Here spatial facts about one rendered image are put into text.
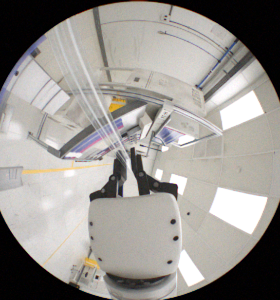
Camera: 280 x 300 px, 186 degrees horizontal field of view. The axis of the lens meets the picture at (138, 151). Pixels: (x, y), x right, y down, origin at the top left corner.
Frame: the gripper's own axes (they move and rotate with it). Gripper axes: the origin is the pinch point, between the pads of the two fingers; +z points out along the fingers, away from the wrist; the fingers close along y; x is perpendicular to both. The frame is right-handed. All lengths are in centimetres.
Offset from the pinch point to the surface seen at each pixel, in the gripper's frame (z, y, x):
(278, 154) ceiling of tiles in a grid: -35, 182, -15
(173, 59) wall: 163, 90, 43
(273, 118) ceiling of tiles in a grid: 2, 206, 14
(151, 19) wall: 133, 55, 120
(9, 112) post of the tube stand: 31, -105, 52
